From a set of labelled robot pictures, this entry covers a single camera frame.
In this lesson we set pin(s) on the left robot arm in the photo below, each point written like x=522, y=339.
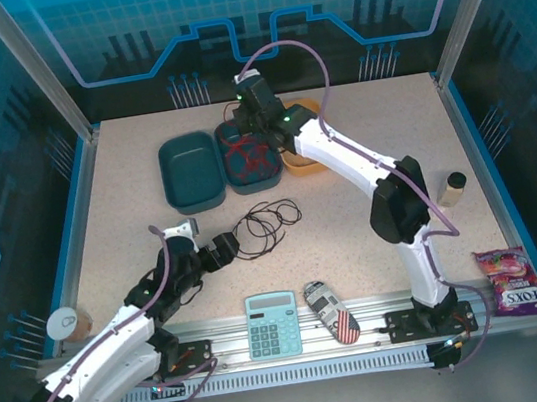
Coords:
x=103, y=347

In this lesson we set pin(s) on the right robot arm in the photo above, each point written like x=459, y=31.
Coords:
x=343, y=159

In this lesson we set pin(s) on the teal plastic tray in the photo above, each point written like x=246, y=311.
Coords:
x=233, y=186
x=190, y=169

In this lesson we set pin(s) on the orange plastic tray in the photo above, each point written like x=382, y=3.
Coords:
x=301, y=168

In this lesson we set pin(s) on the light blue calculator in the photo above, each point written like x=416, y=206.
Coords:
x=273, y=326

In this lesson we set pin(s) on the newsprint flag pencil pouch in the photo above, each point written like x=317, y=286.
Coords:
x=330, y=310

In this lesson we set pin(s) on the white-lidded tin can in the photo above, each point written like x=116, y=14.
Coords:
x=67, y=323

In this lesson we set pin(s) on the black power connector block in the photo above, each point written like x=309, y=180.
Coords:
x=446, y=356
x=169, y=398

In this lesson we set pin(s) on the small brown-capped bottle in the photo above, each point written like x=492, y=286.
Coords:
x=453, y=189

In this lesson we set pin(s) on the purple candy bag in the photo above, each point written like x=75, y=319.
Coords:
x=512, y=276

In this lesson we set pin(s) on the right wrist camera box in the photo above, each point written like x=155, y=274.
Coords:
x=246, y=76

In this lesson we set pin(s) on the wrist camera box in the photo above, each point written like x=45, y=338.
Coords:
x=246, y=76
x=182, y=229

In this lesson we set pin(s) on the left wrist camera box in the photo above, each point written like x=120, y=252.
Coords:
x=182, y=229

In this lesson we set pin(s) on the aluminium mounting rail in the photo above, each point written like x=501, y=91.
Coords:
x=227, y=333

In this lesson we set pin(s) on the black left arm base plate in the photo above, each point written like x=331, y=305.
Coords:
x=195, y=356

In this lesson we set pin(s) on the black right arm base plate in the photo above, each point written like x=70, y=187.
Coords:
x=403, y=325

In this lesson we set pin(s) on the aluminium frame post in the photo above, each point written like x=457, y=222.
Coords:
x=470, y=4
x=37, y=68

